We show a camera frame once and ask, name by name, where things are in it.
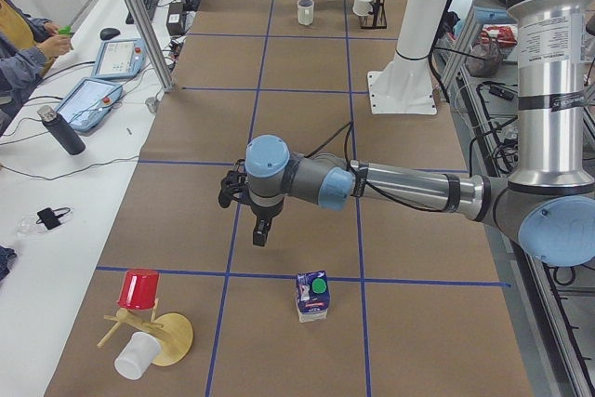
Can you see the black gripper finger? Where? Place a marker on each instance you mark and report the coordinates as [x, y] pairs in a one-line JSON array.
[[261, 231]]

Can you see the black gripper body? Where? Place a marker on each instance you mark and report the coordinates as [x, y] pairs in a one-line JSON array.
[[263, 212]]

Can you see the blue white milk carton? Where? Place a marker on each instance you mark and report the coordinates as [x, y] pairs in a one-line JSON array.
[[312, 296]]

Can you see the white ribbed mug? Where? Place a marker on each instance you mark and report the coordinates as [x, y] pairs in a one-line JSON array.
[[305, 10]]

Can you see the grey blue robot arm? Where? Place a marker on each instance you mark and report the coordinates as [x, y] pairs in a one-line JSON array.
[[546, 205]]

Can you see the wooden cup tree stand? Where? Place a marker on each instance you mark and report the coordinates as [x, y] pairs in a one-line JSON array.
[[173, 331]]

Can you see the red plastic cup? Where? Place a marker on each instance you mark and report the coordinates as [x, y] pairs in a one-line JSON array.
[[139, 289]]

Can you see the white plastic cup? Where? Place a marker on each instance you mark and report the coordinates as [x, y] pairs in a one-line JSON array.
[[137, 355]]

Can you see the blue teach pendant tablet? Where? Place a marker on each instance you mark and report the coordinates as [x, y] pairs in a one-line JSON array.
[[88, 103]]

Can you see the black power adapter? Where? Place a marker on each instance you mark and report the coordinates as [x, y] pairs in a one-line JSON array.
[[176, 19]]

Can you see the black water bottle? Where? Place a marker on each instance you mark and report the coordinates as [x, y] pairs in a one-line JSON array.
[[57, 126]]

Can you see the white mug on rack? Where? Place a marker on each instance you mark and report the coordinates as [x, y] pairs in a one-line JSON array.
[[362, 8]]

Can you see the black computer mouse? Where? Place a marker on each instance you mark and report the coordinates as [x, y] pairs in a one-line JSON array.
[[108, 33]]

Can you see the seated person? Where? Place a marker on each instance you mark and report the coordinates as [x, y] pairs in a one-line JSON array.
[[29, 47]]

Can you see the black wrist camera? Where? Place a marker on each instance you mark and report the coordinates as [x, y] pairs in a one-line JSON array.
[[234, 186]]

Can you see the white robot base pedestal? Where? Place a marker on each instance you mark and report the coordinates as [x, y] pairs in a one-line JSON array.
[[405, 84]]

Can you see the black wire mug rack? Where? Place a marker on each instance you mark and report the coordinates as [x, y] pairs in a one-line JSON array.
[[376, 19]]

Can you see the aluminium frame post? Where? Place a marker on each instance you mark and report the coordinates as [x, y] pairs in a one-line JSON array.
[[146, 31]]

